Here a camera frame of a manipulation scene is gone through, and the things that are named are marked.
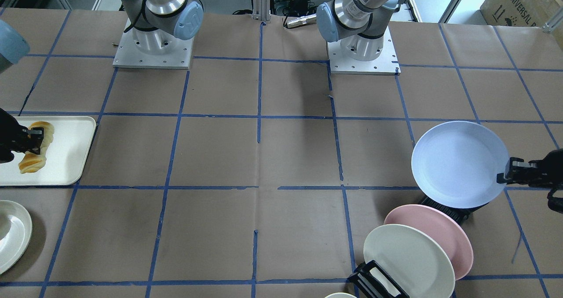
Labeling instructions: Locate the black dish rack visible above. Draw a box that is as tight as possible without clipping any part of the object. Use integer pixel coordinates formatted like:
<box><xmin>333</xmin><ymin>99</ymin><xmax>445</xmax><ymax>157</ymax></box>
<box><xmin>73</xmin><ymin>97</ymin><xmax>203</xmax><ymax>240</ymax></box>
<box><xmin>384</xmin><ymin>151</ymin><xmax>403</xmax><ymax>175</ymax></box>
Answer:
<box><xmin>348</xmin><ymin>191</ymin><xmax>476</xmax><ymax>298</ymax></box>

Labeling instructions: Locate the cardboard box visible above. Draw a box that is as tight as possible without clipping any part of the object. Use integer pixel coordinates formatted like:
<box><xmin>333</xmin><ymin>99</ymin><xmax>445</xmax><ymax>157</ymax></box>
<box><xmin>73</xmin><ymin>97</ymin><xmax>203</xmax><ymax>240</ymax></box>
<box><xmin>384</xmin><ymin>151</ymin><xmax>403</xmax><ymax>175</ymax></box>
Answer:
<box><xmin>480</xmin><ymin>0</ymin><xmax>563</xmax><ymax>27</ymax></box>

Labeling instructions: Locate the cream tray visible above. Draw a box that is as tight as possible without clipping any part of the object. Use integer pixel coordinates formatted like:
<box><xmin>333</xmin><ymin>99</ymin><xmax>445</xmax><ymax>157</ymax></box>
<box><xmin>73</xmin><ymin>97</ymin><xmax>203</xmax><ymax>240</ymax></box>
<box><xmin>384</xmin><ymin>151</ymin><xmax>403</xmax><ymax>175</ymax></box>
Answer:
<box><xmin>0</xmin><ymin>116</ymin><xmax>96</xmax><ymax>186</ymax></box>

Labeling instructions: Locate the cream shallow bowl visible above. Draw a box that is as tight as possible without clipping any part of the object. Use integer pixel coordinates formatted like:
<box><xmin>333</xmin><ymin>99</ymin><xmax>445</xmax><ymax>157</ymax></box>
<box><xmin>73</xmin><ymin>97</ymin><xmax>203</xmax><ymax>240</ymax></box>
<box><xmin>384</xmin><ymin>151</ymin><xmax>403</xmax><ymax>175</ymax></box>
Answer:
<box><xmin>0</xmin><ymin>200</ymin><xmax>33</xmax><ymax>274</ymax></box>

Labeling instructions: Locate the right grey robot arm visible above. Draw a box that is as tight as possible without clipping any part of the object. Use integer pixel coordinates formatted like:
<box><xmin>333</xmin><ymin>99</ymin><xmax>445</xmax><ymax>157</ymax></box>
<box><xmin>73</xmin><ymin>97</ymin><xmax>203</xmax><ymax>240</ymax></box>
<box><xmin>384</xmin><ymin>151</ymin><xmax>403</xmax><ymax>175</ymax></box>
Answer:
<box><xmin>0</xmin><ymin>0</ymin><xmax>204</xmax><ymax>163</ymax></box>

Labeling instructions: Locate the black power adapter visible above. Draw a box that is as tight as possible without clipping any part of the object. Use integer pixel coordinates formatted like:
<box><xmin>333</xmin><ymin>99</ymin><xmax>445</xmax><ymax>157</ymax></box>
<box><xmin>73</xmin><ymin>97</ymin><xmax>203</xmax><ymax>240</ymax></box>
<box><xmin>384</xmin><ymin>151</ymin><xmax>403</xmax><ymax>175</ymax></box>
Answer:
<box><xmin>289</xmin><ymin>0</ymin><xmax>308</xmax><ymax>14</ymax></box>

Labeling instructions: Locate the pink plate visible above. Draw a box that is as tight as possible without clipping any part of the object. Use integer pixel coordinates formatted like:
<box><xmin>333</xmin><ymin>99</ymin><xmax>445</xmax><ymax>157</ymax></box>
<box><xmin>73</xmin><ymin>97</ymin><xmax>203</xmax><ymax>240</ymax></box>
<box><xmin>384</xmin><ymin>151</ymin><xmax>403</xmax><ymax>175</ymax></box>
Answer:
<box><xmin>384</xmin><ymin>204</ymin><xmax>473</xmax><ymax>280</ymax></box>

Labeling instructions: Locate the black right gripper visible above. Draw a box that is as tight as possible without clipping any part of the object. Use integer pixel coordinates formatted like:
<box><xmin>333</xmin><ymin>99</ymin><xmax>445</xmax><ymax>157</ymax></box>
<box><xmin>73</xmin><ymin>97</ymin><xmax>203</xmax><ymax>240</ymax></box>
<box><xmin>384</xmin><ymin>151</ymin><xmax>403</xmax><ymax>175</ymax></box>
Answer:
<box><xmin>0</xmin><ymin>109</ymin><xmax>45</xmax><ymax>164</ymax></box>

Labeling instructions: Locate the light blue plate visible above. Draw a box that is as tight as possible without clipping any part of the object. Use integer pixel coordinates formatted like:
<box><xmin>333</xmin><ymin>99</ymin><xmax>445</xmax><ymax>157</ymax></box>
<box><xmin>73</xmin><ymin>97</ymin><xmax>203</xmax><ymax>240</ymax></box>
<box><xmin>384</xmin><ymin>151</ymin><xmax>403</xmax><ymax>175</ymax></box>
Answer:
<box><xmin>411</xmin><ymin>120</ymin><xmax>509</xmax><ymax>209</ymax></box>

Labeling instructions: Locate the cream plate in rack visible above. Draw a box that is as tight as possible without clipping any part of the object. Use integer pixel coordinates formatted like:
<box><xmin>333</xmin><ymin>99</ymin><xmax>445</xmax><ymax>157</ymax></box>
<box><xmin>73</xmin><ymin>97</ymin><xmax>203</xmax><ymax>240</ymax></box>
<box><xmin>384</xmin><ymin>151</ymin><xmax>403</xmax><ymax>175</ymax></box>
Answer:
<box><xmin>363</xmin><ymin>224</ymin><xmax>456</xmax><ymax>298</ymax></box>

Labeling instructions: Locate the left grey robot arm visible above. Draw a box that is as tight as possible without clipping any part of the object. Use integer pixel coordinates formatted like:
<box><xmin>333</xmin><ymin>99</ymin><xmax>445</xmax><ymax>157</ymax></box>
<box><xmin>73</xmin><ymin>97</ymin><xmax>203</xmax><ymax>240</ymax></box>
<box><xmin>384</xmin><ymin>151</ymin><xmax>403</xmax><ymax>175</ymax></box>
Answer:
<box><xmin>316</xmin><ymin>0</ymin><xmax>562</xmax><ymax>213</ymax></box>

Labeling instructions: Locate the silver flashlight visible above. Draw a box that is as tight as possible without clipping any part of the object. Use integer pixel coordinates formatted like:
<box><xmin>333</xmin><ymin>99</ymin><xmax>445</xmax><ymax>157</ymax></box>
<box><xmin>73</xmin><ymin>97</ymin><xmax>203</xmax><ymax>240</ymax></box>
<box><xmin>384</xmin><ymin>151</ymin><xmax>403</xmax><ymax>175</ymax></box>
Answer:
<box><xmin>284</xmin><ymin>14</ymin><xmax>317</xmax><ymax>29</ymax></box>

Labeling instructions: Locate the aluminium frame post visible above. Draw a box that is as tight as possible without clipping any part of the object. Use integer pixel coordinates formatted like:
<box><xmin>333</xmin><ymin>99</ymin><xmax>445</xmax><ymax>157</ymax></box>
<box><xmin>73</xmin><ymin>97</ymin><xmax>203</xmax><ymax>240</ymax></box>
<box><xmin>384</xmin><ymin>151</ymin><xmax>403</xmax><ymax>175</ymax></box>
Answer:
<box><xmin>252</xmin><ymin>0</ymin><xmax>271</xmax><ymax>23</ymax></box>

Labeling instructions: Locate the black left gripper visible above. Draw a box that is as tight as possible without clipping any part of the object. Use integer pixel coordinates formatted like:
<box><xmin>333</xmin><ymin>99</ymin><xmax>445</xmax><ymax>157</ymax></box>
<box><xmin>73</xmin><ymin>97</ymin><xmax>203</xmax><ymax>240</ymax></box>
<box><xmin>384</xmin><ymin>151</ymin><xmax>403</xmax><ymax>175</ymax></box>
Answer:
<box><xmin>497</xmin><ymin>149</ymin><xmax>563</xmax><ymax>213</ymax></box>

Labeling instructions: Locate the small cream bowl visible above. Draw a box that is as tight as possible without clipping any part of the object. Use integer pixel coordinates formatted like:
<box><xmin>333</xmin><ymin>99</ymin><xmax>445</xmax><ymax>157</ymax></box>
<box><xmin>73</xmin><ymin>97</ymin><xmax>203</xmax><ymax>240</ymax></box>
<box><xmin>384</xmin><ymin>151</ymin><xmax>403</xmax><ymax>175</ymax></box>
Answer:
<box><xmin>324</xmin><ymin>292</ymin><xmax>356</xmax><ymax>298</ymax></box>

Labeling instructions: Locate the twisted bread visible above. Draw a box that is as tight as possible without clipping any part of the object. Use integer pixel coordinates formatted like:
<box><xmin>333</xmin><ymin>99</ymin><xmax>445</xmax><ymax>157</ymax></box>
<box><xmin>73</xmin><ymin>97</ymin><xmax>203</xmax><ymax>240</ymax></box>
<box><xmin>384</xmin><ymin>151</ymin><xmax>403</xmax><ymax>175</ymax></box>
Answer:
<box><xmin>18</xmin><ymin>120</ymin><xmax>55</xmax><ymax>174</ymax></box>

